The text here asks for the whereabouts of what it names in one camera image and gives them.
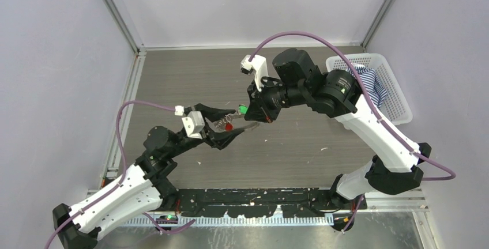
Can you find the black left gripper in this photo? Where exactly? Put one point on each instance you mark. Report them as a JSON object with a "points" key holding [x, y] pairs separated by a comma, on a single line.
{"points": [[218, 139]]}

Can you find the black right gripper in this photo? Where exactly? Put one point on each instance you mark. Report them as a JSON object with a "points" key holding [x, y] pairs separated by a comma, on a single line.
{"points": [[258, 108]]}

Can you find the green key tag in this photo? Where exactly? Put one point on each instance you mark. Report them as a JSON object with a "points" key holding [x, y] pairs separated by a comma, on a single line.
{"points": [[242, 109]]}

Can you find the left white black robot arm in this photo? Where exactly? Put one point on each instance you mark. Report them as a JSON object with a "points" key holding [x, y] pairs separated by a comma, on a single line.
{"points": [[143, 186]]}

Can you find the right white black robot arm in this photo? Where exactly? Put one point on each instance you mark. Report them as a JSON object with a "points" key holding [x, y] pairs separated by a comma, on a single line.
{"points": [[394, 169]]}

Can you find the red key tag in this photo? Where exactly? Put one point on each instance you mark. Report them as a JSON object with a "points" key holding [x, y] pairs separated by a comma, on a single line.
{"points": [[228, 127]]}

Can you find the blue striped shirt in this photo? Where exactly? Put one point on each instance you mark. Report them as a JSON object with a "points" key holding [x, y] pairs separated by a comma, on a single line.
{"points": [[372, 83]]}

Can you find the white plastic basket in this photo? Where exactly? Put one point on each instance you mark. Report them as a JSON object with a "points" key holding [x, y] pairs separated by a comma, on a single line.
{"points": [[395, 106]]}

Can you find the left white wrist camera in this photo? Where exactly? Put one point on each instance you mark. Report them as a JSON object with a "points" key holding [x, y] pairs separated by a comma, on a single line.
{"points": [[193, 121]]}

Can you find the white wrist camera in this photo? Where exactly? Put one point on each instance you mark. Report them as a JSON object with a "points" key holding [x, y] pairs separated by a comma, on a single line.
{"points": [[193, 121], [256, 65]]}

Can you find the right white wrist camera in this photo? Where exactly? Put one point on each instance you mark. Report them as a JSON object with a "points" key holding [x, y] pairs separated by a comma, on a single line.
{"points": [[256, 65]]}

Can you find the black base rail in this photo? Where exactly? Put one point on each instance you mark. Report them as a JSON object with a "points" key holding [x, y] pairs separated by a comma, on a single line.
{"points": [[257, 202]]}

